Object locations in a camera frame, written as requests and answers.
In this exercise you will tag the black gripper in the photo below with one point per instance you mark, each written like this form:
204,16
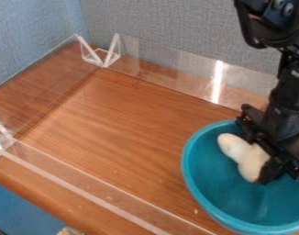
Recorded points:
274,127

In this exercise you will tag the white brown toy mushroom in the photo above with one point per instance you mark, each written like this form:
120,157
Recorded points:
248,155

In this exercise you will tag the blue plastic bowl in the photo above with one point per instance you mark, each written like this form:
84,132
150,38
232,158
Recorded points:
246,207

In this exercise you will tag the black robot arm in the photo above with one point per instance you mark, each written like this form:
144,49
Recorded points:
270,25

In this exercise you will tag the clear acrylic back barrier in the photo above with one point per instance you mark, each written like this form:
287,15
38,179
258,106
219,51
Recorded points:
210,79

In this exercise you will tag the clear acrylic front barrier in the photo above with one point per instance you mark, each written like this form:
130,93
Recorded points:
122,203

